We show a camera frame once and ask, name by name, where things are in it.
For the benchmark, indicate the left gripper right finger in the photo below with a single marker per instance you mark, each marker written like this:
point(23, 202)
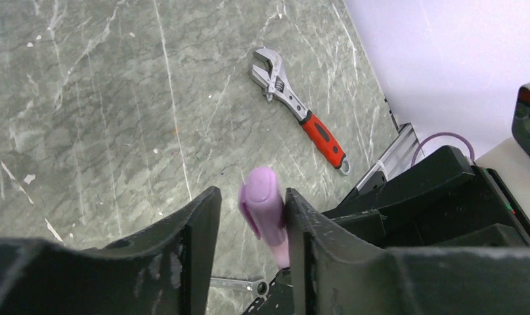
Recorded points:
point(335, 272)

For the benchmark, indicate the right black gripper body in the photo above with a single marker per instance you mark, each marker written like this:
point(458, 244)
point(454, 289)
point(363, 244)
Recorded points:
point(441, 201)

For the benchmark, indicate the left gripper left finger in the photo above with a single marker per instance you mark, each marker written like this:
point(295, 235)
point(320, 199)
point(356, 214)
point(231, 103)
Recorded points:
point(162, 269)

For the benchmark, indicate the pink highlighter cap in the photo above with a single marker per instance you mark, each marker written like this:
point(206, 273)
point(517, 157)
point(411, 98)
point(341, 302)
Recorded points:
point(262, 206)

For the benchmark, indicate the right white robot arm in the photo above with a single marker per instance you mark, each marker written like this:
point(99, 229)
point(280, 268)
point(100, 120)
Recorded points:
point(511, 158)

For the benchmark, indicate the silver ratchet wrench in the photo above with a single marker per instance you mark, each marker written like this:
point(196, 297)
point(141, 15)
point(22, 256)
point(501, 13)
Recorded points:
point(258, 288)

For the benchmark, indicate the aluminium side rail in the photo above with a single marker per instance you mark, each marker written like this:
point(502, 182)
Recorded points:
point(395, 160)

